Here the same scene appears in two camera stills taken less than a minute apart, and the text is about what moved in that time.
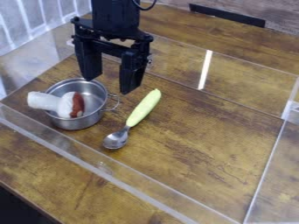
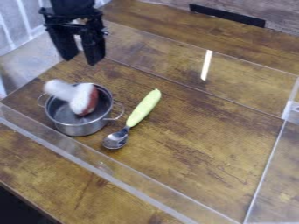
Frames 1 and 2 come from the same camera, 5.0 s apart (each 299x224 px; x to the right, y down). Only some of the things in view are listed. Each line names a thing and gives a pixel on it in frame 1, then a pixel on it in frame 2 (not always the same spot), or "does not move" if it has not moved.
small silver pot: x=97 y=100 → x=72 y=124
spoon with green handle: x=116 y=140 does not move
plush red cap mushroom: x=69 y=105 → x=81 y=94
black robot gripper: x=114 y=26 → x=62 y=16
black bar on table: x=228 y=15 does not move
